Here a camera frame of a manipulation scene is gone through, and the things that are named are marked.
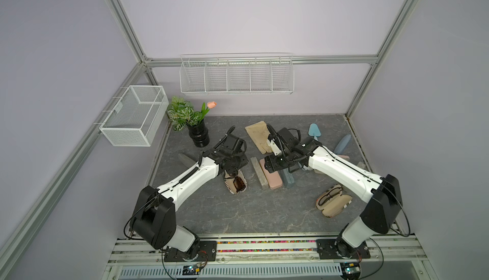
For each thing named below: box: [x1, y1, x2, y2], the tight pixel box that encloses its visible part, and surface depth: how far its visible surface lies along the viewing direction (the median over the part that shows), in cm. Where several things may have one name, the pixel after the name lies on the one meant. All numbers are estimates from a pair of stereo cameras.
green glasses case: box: [250, 156, 270, 190], surface depth 91 cm
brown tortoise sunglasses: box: [233, 176, 246, 193], surface depth 91 cm
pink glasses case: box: [259, 158, 283, 189], surface depth 92 cm
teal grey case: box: [280, 168, 295, 189], surface depth 89 cm
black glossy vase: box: [187, 119, 211, 148], surface depth 103 cm
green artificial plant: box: [167, 95, 211, 132], surface depth 89 cm
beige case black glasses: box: [315, 183, 353, 218], surface depth 86 cm
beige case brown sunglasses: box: [222, 169, 248, 195], surface depth 91 cm
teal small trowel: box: [308, 122, 322, 141], surface depth 115 cm
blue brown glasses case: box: [333, 133, 352, 155], surface depth 104 cm
